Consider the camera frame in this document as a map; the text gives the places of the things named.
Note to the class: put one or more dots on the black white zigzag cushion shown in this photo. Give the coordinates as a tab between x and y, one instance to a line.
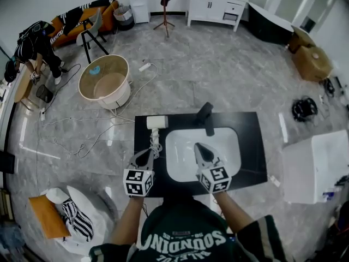
79	222

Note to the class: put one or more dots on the person's green printed shirt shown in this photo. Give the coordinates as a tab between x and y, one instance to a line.
180	228

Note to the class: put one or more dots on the white hair dryer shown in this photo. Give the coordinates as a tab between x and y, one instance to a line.
156	122

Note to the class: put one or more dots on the black sink counter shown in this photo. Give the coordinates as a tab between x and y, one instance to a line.
246	135

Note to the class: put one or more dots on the small cardboard box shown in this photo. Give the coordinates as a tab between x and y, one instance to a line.
300	38

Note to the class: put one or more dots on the white power strip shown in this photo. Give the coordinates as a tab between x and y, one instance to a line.
144	67

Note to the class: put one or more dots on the person's right forearm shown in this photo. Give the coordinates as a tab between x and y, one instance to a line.
231	211

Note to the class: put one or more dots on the large round cream table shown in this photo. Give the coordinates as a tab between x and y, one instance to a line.
109	64

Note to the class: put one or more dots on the white box appliance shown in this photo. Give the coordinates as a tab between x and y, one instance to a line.
313	168

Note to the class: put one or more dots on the round wooden table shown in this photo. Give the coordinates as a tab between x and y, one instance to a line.
23	87

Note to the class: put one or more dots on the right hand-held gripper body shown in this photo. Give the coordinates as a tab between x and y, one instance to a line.
216	177

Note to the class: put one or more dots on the grey chair with black legs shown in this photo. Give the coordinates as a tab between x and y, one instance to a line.
95	23

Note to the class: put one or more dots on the wooden coat rack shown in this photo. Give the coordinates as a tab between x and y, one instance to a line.
165	9

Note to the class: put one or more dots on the white paper tag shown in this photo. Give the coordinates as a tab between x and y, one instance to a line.
274	181

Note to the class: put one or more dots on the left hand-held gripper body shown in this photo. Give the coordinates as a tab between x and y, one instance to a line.
137	179

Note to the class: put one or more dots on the large cardboard box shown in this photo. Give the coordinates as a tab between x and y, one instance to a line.
313	64

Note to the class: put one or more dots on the white sink basin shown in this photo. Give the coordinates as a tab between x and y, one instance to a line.
180	151

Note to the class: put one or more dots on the person's left forearm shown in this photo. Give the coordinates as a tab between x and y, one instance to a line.
128	220

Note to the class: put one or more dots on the white armchair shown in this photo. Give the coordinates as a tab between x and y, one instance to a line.
105	209

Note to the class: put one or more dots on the blue object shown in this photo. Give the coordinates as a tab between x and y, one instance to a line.
95	70

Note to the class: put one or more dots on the white vanity cabinet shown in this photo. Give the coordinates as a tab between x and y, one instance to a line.
207	7

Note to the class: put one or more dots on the small white floor socket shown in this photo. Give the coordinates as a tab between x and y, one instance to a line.
42	115

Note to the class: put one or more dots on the black white-striped cloth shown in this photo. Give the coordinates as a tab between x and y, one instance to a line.
73	16

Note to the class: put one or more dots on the white water dispenser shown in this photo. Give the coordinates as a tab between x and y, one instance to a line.
139	7

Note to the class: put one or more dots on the grey laundry basket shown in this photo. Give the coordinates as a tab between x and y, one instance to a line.
124	16

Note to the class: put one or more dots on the black bathtub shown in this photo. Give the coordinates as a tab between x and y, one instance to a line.
267	26

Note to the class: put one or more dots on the black mesh waste basket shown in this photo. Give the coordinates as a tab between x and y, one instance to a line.
44	93

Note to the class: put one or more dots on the orange sofa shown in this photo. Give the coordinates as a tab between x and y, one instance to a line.
109	15

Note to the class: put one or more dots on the orange cushion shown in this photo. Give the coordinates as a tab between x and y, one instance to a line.
47	217

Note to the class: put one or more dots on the black faucet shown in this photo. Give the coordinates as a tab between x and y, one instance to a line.
205	113

